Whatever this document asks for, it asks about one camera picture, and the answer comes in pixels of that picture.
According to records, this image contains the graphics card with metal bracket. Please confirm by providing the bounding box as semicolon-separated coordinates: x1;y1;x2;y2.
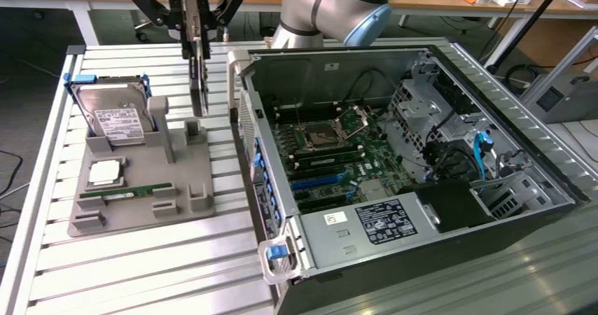
181;0;211;118

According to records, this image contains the black office chair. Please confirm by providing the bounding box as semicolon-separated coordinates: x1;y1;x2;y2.
134;12;163;43

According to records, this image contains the hard disk in blue caddy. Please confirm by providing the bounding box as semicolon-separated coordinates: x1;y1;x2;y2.
61;73;155;146

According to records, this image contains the thin socket locking lever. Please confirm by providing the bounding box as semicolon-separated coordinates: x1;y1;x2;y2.
293;97;305;136

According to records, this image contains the metal socket cover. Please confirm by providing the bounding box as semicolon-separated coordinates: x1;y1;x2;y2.
329;104;373;141

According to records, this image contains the wooden desk with clutter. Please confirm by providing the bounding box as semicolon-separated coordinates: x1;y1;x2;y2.
388;0;598;67

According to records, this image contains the CPU socket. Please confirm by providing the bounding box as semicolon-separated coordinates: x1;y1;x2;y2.
301;122;350;151

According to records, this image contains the grey plastic parts rack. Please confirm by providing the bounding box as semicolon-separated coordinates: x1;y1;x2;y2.
67;96;217;239

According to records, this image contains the silver CPU chip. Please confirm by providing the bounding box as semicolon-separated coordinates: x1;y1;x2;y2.
89;160;123;187

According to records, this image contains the black installed RAM stick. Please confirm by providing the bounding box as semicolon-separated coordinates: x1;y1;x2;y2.
291;150;366;171

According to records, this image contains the metal disk bay cage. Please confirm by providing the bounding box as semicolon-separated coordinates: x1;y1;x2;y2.
388;54;482;148

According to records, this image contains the green RAM stick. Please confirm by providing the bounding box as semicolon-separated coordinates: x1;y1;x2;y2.
79;183;174;201

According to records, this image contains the blue expansion slot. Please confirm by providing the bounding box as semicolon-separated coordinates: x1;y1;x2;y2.
290;174;345;190

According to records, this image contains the green motherboard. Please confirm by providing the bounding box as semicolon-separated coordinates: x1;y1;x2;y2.
270;97;422;214

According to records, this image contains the silver chipset heatsink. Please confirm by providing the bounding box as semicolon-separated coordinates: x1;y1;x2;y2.
357;180;389;200

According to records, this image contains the black tripod pole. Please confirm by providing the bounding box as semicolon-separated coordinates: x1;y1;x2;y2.
485;0;574;74

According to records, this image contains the grey power supply unit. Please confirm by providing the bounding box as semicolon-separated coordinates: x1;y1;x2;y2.
298;192;444;270

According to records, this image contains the black plastic shroud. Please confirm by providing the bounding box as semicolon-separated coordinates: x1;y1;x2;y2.
397;180;497;234

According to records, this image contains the grey computer tower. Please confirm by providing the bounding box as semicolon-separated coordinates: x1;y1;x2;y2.
518;26;598;125

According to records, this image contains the black open PC case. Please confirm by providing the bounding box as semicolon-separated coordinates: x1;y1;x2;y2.
226;43;590;315

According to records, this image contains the blue SATA wire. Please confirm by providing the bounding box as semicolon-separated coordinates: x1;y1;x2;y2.
472;131;496;183

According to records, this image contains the grey metal drive bracket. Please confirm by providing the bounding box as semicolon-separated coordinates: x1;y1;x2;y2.
469;170;556;221

